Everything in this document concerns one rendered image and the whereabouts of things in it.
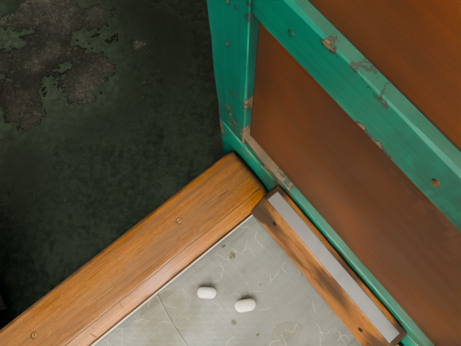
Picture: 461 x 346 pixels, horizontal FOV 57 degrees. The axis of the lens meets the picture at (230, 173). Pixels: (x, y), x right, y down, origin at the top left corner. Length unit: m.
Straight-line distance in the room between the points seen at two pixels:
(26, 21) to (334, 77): 1.81
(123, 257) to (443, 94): 0.63
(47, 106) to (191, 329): 1.25
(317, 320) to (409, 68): 0.59
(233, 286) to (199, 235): 0.11
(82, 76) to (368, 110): 1.59
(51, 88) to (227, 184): 1.20
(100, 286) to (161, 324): 0.13
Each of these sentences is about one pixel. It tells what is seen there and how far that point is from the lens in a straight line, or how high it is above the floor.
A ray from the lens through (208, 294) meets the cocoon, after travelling 0.79.
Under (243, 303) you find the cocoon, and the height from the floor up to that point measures 0.76.
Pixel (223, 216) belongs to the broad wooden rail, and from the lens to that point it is 0.79.
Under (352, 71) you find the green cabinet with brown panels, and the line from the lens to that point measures 0.33.
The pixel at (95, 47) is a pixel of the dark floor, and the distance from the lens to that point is 1.90.
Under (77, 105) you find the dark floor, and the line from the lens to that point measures 1.80.
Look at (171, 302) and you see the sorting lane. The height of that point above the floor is 0.74.
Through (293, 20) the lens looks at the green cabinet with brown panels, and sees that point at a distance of 0.35.
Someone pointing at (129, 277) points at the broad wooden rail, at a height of 0.76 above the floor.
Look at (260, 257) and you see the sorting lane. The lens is 0.81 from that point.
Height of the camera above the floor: 1.54
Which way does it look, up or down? 75 degrees down
